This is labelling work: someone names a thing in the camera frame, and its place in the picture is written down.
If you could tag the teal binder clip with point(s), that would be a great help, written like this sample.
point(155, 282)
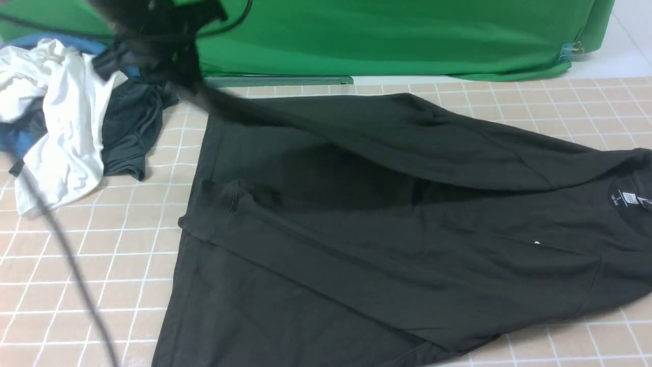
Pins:
point(570, 51)

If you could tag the gray long-sleeved shirt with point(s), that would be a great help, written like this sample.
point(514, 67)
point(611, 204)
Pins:
point(387, 231)

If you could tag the green backdrop cloth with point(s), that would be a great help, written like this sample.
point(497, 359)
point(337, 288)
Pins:
point(497, 41)

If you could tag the dark teal shirt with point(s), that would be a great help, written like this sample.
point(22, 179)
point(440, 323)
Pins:
point(132, 125)

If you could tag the white shirt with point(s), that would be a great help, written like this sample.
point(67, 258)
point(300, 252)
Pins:
point(65, 164)

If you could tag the blue shirt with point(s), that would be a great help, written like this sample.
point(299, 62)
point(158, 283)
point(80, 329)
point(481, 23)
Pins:
point(21, 135)

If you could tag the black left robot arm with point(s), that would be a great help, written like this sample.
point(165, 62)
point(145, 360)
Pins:
point(157, 37)

